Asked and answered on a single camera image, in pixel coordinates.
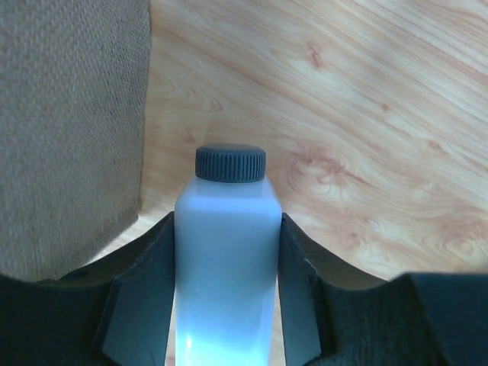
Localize beige canvas bag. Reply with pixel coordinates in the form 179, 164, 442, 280
1, 0, 150, 281

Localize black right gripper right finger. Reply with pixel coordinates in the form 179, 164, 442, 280
278, 216, 487, 365

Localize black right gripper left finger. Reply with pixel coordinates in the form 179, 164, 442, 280
1, 214, 175, 365

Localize white bottle grey cap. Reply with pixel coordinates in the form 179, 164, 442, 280
174, 144, 282, 365

